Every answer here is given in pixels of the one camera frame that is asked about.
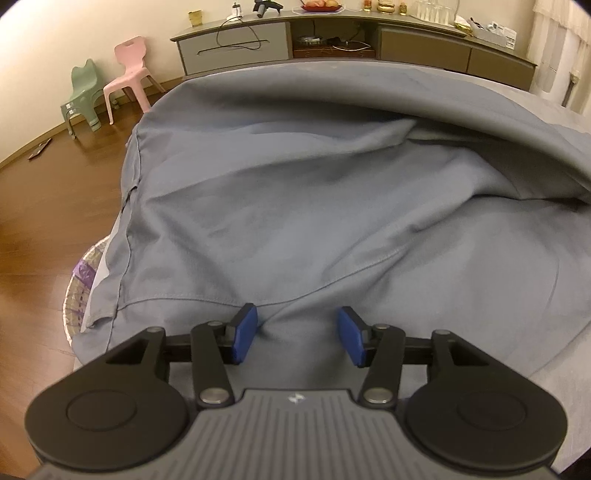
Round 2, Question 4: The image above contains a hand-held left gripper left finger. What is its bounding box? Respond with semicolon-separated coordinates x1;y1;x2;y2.
105;303;258;409

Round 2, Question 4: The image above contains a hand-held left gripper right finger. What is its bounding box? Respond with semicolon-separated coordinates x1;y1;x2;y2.
337;306;490;409

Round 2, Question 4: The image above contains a grey work garment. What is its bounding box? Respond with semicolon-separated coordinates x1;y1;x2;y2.
76;64;591;398

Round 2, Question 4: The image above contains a dark flat object on floor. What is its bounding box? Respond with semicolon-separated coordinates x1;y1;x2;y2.
28;137;54;161

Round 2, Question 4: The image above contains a pink plastic chair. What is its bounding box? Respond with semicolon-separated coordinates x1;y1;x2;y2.
102;36;165;125

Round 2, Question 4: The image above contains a long grey tv cabinet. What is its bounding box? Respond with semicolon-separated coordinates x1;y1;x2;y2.
170;7;539;93

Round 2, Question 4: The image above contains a green plastic chair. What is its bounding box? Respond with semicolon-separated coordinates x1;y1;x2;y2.
60;58;105;138

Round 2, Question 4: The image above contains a black pistol-grip device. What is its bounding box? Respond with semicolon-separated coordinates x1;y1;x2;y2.
252;0;284;19

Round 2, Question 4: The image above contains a red fruit plate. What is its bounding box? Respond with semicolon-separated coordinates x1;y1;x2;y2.
300;0;345;13

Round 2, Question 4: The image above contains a cluster of clear glasses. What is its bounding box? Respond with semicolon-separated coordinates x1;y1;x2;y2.
411;0;455;24

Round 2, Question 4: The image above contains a white box with papers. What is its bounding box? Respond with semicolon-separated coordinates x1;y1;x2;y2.
471;17;518;47

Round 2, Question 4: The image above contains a cream curtain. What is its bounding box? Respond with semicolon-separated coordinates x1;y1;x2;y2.
526;0;591;114

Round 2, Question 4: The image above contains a black cable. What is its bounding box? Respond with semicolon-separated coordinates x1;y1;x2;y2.
216;17;271;51

